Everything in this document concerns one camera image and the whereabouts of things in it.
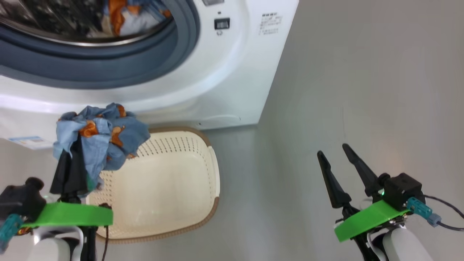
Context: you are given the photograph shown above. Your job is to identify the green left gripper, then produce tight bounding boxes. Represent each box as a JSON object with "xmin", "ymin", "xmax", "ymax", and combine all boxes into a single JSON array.
[{"xmin": 20, "ymin": 136, "xmax": 113, "ymax": 261}]

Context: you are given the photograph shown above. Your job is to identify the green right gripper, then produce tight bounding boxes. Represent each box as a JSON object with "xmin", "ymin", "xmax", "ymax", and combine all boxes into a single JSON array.
[{"xmin": 317, "ymin": 144, "xmax": 410, "ymax": 261}]

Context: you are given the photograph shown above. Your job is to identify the blue garment with orange print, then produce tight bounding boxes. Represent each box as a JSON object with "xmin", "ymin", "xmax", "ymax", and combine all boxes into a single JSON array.
[
  {"xmin": 101, "ymin": 0, "xmax": 173, "ymax": 37},
  {"xmin": 53, "ymin": 103, "xmax": 151, "ymax": 192}
]

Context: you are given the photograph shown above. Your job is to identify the cream perforated laundry basket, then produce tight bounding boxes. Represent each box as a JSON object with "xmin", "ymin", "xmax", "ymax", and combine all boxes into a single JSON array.
[{"xmin": 85, "ymin": 127, "xmax": 220, "ymax": 243}]

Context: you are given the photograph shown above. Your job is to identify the grey rubber door gasket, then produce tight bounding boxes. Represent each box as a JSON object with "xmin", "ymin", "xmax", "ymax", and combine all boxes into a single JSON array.
[{"xmin": 0, "ymin": 0, "xmax": 200, "ymax": 90}]

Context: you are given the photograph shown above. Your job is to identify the white front-load washing machine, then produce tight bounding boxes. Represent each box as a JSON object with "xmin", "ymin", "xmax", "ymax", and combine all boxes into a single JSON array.
[{"xmin": 0, "ymin": 0, "xmax": 299, "ymax": 150}]

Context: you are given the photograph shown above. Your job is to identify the blue energy label sticker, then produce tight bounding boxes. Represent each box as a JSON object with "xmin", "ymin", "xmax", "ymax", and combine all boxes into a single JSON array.
[{"xmin": 8, "ymin": 136, "xmax": 46, "ymax": 145}]

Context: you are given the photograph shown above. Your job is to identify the round drain filter cover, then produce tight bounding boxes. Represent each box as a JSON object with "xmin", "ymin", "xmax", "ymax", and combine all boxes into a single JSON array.
[{"xmin": 198, "ymin": 115, "xmax": 241, "ymax": 127}]

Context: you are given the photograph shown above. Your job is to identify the printed text sticker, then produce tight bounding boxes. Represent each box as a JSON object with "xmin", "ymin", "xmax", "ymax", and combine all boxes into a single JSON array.
[{"xmin": 258, "ymin": 13, "xmax": 283, "ymax": 36}]

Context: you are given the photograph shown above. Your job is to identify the right cable with teal connector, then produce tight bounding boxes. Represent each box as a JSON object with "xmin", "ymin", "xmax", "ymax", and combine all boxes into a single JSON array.
[{"xmin": 406, "ymin": 195, "xmax": 464, "ymax": 231}]

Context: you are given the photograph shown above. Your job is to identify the cable with teal connector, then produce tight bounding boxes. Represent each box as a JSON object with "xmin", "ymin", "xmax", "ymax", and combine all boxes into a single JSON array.
[
  {"xmin": 406, "ymin": 195, "xmax": 464, "ymax": 231},
  {"xmin": 0, "ymin": 213, "xmax": 23, "ymax": 250}
]

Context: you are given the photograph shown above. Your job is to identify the left cable with teal connector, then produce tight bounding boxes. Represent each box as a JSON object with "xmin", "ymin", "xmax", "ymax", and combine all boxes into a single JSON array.
[{"xmin": 0, "ymin": 213, "xmax": 23, "ymax": 250}]

